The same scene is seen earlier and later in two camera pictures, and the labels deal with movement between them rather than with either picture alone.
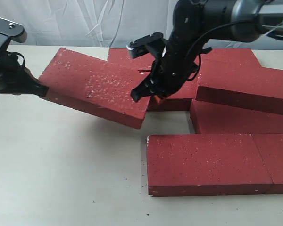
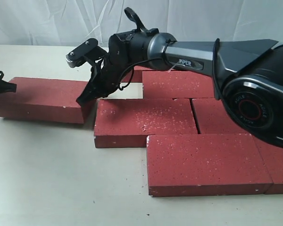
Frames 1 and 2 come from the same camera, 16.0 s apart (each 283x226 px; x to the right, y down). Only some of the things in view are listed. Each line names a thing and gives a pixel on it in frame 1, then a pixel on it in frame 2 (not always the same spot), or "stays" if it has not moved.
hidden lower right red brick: (211, 117) stays
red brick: (276, 150) stays
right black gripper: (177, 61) -> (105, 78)
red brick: (205, 165) stays
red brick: (102, 86) -> (126, 123)
